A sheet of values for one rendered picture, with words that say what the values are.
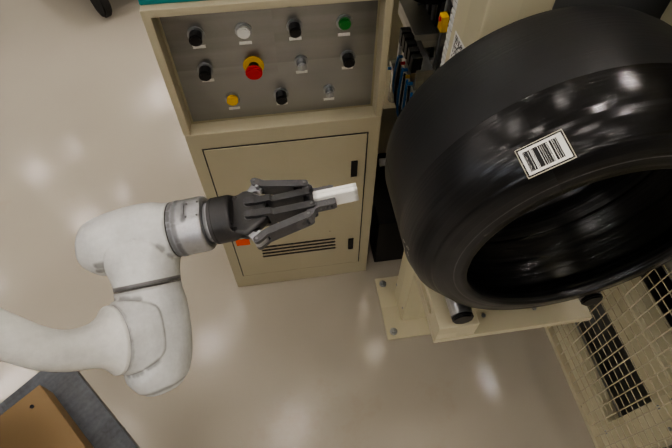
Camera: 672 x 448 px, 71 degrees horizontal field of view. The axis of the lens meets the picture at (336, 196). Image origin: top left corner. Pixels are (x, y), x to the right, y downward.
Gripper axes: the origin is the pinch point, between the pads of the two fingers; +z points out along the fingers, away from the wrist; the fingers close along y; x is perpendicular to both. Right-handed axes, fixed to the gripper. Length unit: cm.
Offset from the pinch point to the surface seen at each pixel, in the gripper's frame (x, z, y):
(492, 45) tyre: -14.5, 26.9, 10.1
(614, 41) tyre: -16.5, 40.7, 3.3
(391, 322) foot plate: 124, 8, 25
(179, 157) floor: 113, -80, 129
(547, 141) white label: -13.7, 27.3, -8.7
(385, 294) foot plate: 124, 8, 38
